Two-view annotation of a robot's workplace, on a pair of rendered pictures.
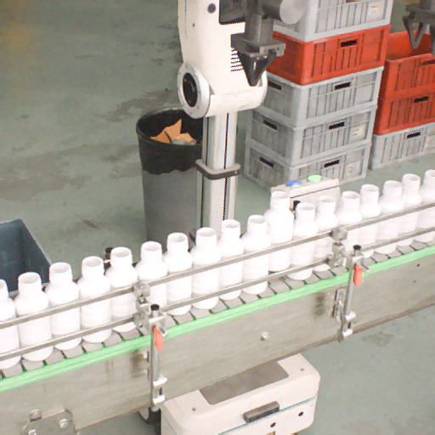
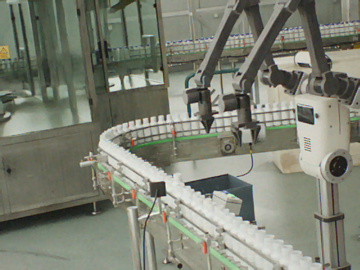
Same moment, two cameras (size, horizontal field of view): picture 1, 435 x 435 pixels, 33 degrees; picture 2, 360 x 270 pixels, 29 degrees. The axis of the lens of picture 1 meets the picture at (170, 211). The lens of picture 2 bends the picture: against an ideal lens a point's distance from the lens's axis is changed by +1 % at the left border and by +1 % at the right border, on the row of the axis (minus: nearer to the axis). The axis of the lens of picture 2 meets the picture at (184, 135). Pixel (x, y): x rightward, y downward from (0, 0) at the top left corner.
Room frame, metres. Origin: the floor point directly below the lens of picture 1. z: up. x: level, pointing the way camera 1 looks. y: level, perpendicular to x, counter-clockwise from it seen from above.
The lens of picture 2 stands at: (1.67, -3.30, 2.02)
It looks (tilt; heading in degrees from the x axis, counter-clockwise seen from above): 12 degrees down; 96
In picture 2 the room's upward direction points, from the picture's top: 6 degrees counter-clockwise
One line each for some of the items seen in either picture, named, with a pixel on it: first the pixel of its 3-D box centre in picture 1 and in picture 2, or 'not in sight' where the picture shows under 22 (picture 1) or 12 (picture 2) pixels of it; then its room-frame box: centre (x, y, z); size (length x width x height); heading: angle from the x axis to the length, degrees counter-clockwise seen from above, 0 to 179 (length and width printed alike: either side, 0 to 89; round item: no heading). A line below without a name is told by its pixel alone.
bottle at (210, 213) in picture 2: (426, 206); (213, 222); (1.44, -0.59, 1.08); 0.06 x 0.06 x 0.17
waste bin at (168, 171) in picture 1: (185, 188); not in sight; (2.96, -0.07, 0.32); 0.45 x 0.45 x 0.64
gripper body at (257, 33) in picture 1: (258, 29); (206, 108); (1.42, -0.17, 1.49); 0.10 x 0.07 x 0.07; 34
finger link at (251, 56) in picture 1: (251, 62); (209, 123); (1.43, -0.16, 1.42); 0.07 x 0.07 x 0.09; 34
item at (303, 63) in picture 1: (319, 44); not in sight; (3.74, -0.78, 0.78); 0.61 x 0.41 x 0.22; 124
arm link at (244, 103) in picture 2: not in sight; (242, 101); (1.60, -0.57, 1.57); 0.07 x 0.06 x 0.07; 27
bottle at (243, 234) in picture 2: not in sight; (246, 243); (1.58, -0.85, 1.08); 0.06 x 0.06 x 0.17
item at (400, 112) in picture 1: (394, 98); not in sight; (4.14, -1.35, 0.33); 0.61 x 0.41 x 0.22; 120
